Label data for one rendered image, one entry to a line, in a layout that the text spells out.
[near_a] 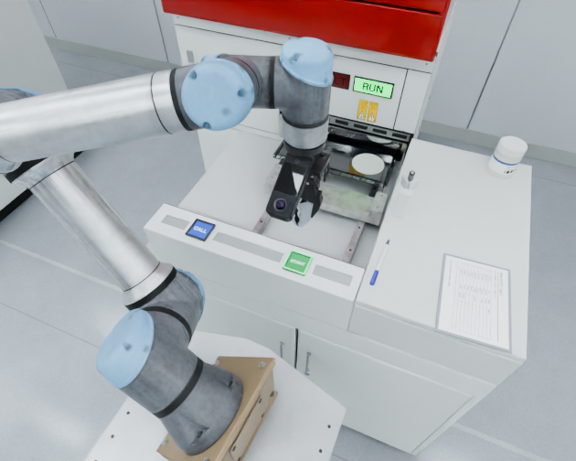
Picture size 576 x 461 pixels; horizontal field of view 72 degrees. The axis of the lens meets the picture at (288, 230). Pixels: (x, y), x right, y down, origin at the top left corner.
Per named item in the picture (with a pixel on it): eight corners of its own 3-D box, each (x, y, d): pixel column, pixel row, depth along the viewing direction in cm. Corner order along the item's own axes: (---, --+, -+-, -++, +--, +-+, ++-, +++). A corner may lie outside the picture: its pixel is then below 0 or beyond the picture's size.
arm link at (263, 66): (187, 54, 52) (272, 56, 51) (208, 51, 62) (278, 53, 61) (192, 116, 55) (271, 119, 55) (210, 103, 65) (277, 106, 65)
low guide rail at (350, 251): (378, 171, 134) (380, 165, 132) (385, 173, 134) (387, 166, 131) (332, 288, 104) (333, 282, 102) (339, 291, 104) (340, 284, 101)
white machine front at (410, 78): (197, 115, 155) (175, 5, 125) (404, 167, 135) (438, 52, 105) (193, 119, 154) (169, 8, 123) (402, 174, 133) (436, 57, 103)
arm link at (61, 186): (154, 369, 77) (-85, 123, 58) (177, 319, 90) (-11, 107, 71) (203, 346, 73) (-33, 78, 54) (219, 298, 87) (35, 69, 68)
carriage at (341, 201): (273, 176, 128) (273, 169, 126) (385, 208, 119) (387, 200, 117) (263, 192, 123) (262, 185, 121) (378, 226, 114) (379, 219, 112)
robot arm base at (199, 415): (208, 463, 62) (162, 429, 59) (170, 447, 74) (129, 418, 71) (256, 378, 71) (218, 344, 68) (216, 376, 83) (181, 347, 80)
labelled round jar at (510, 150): (487, 160, 116) (500, 133, 108) (513, 166, 114) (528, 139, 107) (485, 175, 111) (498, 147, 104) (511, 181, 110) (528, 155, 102)
